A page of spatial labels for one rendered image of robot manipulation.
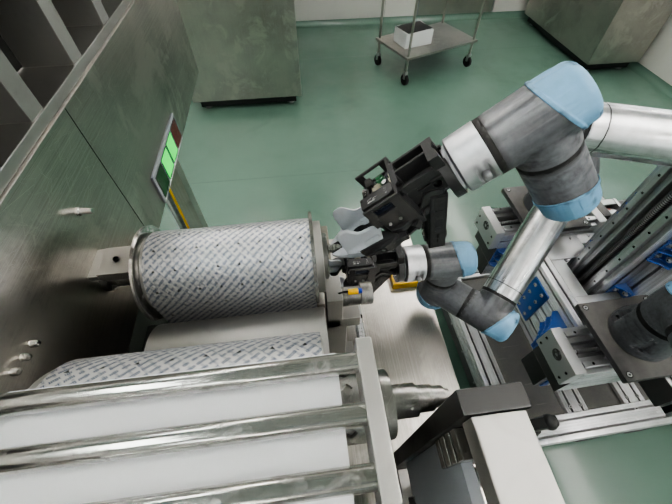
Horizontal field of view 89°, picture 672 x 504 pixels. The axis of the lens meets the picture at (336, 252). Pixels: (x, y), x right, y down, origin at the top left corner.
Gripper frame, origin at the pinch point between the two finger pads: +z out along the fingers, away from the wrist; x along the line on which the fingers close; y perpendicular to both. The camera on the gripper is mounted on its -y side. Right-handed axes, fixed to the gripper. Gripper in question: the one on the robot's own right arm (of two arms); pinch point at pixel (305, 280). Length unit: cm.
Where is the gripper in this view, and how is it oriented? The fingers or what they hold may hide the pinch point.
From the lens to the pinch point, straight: 71.9
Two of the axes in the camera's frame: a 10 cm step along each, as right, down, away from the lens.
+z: -9.9, 1.0, -0.7
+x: 1.2, 7.9, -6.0
